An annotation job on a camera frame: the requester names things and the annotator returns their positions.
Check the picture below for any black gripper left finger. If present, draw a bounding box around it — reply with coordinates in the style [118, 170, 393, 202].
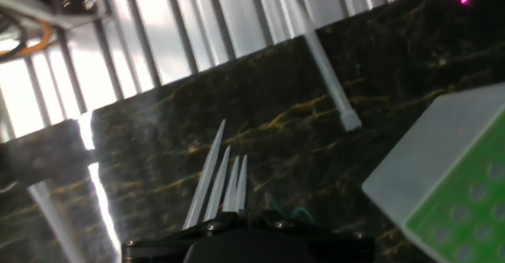
[121, 210, 249, 263]

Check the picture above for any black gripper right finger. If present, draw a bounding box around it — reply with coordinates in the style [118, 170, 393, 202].
[252, 209, 376, 263]

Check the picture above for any large clear pipette tip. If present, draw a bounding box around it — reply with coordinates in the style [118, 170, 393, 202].
[234, 154, 249, 213]
[222, 155, 241, 213]
[282, 0, 363, 133]
[181, 118, 227, 231]
[203, 145, 232, 223]
[27, 181, 87, 263]

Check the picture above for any green pipette tip holder box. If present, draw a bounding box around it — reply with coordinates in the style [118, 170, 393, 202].
[361, 81, 505, 263]

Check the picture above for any black marble mat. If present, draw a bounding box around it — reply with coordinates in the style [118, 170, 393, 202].
[0, 0, 505, 263]

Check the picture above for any orange cable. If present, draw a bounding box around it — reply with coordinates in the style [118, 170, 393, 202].
[7, 20, 54, 58]

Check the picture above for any thin black cable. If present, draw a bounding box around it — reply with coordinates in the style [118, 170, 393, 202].
[0, 13, 29, 63]

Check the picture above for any aluminium frame strut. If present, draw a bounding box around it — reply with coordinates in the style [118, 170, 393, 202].
[0, 0, 108, 30]

